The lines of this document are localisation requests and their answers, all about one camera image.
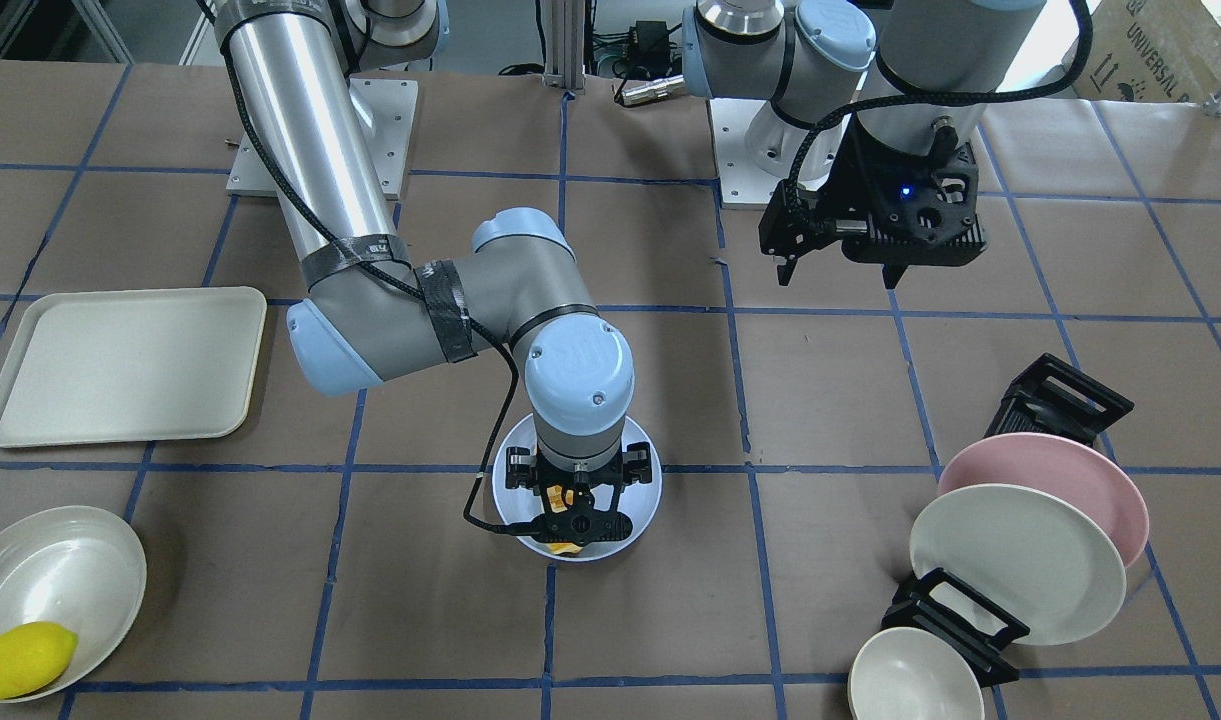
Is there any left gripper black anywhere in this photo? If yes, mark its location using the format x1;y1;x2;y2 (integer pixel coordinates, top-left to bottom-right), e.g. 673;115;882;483
758;126;989;290

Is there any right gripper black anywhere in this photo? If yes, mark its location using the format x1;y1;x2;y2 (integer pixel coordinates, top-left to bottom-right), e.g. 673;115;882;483
505;441;654;545

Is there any blue plate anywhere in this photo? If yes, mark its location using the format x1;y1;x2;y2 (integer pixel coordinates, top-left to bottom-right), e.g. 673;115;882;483
490;415;662;563

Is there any striped orange bread roll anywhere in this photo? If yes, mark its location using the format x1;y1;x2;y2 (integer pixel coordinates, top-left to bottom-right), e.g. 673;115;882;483
543;484;582;556

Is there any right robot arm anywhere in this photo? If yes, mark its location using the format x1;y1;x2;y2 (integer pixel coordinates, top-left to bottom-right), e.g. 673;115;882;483
211;1;659;547

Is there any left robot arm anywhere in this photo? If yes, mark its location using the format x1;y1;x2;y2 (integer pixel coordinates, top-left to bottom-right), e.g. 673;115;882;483
680;1;1043;288

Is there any pink plate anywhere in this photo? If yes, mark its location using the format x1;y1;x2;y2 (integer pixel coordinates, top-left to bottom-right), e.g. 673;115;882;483
937;432;1151;567

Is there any cream white plate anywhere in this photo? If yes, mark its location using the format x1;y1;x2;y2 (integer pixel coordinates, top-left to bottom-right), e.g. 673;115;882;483
910;483;1127;646

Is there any black dish rack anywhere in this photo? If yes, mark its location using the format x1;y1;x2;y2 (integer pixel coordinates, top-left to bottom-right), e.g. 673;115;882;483
882;354;1134;687

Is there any silver metal cylinder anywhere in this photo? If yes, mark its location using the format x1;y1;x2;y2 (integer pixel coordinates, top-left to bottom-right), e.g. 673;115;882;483
618;76;689;107

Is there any black power adapter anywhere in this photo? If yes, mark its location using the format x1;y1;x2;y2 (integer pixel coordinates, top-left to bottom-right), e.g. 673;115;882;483
628;20;672;65

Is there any small cream bowl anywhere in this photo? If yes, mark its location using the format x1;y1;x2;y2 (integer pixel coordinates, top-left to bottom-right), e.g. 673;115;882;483
847;626;985;719

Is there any cardboard box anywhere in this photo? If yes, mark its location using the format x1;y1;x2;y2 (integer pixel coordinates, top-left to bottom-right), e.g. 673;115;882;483
1073;1;1221;103

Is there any shallow white bowl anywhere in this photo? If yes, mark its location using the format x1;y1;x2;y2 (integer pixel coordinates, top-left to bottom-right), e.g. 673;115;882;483
0;506;147;703

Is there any white rectangular tray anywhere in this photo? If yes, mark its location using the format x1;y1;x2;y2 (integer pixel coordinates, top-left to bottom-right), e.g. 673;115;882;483
0;287;267;448

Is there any yellow lemon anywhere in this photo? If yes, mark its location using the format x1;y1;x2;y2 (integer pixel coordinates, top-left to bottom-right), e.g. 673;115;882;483
0;621;79;700

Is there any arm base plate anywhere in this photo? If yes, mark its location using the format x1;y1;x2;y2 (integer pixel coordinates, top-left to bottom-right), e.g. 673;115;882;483
709;96;808;209
254;79;419;201

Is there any aluminium frame post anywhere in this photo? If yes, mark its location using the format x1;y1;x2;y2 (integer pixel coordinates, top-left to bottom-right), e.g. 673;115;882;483
540;1;591;95

